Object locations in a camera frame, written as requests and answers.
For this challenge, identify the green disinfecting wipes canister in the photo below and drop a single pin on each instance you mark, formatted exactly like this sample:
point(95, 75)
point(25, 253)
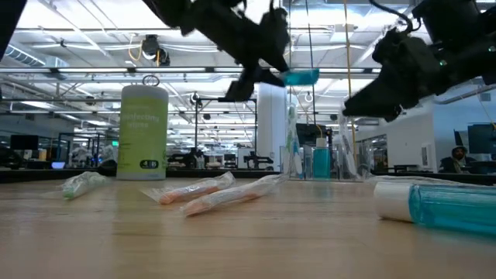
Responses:
point(142, 131)

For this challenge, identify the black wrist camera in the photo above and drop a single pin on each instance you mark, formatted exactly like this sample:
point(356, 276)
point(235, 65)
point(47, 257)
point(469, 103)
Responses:
point(391, 46)
point(276, 31)

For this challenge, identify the black table frame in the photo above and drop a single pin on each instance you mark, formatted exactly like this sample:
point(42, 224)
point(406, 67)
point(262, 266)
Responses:
point(217, 174)

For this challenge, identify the black frame workstation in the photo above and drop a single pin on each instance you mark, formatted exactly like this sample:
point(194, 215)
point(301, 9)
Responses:
point(211, 99)

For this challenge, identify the dark monitor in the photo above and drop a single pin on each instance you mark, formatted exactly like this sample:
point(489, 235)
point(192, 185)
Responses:
point(310, 133)
point(24, 142)
point(480, 137)

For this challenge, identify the silver air duct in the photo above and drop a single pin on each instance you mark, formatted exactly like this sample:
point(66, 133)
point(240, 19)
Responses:
point(23, 54)

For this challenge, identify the person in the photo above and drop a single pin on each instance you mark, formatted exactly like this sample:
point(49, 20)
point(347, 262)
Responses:
point(458, 159)

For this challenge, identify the blue glowing screen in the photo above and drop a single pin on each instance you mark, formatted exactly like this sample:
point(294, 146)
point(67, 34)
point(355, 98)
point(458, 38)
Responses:
point(58, 165)

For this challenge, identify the white building column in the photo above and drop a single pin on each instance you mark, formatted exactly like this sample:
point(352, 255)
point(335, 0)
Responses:
point(271, 128)

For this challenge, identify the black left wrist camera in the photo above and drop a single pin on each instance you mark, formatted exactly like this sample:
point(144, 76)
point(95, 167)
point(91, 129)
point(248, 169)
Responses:
point(276, 31)

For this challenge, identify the orange toothbrush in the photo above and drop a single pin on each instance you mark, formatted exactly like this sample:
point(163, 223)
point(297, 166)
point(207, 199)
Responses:
point(190, 191)
point(228, 197)

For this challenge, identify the small black hanging reel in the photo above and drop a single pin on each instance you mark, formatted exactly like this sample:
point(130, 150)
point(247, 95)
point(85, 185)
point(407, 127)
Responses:
point(195, 99)

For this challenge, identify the green toothbrush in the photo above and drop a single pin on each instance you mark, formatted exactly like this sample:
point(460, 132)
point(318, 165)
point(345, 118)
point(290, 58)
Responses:
point(79, 186)

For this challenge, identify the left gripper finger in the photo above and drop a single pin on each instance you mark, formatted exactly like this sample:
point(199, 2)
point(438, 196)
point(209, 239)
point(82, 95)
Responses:
point(271, 71)
point(242, 85)

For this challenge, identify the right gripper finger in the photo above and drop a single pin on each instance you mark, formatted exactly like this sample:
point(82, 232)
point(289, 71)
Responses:
point(399, 89)
point(387, 115)

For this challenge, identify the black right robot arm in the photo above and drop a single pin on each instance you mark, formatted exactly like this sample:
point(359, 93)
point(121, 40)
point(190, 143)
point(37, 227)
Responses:
point(449, 19)

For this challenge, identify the blue toothbrush in clear wrap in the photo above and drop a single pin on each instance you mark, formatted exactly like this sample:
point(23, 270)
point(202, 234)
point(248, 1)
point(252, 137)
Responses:
point(297, 150)

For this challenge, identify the clear acrylic organiser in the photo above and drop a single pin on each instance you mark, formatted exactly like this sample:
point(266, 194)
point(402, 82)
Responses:
point(308, 166)

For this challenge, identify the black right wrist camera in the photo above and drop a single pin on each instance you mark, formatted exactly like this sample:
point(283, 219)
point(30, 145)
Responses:
point(391, 46)

